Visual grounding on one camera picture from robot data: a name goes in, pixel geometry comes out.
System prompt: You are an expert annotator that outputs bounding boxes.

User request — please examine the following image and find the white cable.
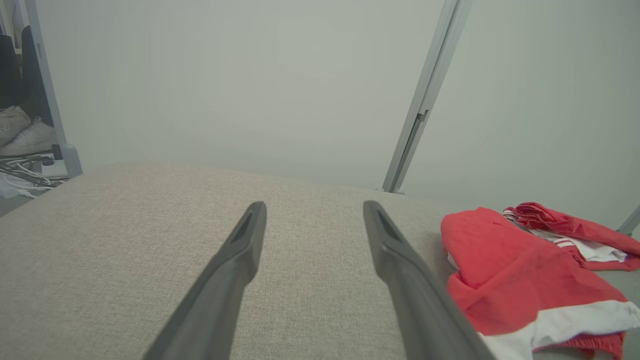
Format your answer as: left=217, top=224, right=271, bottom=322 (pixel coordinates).
left=0, top=162, right=68, bottom=199

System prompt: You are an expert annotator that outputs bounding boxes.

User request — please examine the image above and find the black trouser leg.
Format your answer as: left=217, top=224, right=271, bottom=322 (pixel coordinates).
left=0, top=35, right=23, bottom=110
left=20, top=25, right=53, bottom=126

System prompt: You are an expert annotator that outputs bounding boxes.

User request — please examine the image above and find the black cable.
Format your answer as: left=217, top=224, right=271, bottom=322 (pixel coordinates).
left=0, top=156, right=55, bottom=190

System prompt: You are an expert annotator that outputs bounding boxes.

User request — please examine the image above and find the white sneaker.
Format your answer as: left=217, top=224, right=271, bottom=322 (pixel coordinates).
left=0, top=117, right=58, bottom=157
left=0, top=105, right=32, bottom=147

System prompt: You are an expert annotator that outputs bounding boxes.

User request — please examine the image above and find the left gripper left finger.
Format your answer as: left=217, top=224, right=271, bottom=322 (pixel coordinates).
left=142, top=201, right=267, bottom=360

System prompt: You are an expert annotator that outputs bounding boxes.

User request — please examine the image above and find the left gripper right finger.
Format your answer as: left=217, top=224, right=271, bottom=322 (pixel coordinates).
left=363, top=200, right=496, bottom=360

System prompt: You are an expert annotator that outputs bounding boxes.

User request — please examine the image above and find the grey partition post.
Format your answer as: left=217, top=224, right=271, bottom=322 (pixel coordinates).
left=616, top=204, right=640, bottom=237
left=382, top=0, right=473, bottom=194
left=22, top=0, right=84, bottom=179

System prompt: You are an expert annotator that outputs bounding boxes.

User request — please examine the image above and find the red Bulls 23 jersey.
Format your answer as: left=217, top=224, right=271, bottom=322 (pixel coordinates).
left=441, top=207, right=640, bottom=360

